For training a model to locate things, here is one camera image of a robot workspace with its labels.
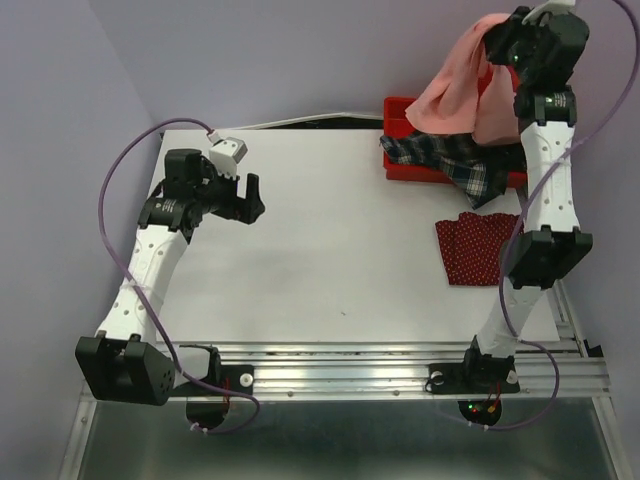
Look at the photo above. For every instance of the red plastic bin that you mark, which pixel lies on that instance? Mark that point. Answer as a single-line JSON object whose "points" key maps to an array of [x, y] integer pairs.
{"points": [[396, 125]]}

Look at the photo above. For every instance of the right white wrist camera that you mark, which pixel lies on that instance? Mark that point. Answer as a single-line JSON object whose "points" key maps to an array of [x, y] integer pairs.
{"points": [[551, 7]]}

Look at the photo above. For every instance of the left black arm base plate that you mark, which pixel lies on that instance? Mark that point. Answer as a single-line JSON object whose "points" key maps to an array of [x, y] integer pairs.
{"points": [[221, 401]]}

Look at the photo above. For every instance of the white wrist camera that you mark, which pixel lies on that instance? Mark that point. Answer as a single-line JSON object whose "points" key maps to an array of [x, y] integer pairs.
{"points": [[225, 154], [551, 7]]}

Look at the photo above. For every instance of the pink pleated skirt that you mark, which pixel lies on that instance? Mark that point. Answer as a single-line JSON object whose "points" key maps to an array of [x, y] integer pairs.
{"points": [[469, 95]]}

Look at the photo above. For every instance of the plaid navy skirt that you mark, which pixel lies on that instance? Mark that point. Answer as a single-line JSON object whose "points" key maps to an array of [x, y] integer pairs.
{"points": [[481, 172]]}

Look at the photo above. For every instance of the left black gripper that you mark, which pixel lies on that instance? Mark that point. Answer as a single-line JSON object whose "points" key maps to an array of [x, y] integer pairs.
{"points": [[245, 209]]}

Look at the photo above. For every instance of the red polka dot skirt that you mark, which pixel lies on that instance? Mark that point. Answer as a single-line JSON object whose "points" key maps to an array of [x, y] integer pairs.
{"points": [[470, 247]]}

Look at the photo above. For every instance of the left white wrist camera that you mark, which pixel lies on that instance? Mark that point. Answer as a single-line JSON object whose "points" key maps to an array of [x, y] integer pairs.
{"points": [[225, 154]]}

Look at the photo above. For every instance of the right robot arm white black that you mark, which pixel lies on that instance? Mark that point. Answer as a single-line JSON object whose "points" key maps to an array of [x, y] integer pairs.
{"points": [[548, 241]]}

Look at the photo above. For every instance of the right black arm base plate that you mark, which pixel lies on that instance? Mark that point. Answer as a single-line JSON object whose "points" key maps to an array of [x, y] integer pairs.
{"points": [[479, 393]]}

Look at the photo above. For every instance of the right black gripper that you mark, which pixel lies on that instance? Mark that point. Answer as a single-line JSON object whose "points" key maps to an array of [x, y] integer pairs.
{"points": [[497, 34]]}

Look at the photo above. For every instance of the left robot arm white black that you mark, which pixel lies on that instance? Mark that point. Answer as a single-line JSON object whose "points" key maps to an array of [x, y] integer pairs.
{"points": [[121, 362]]}

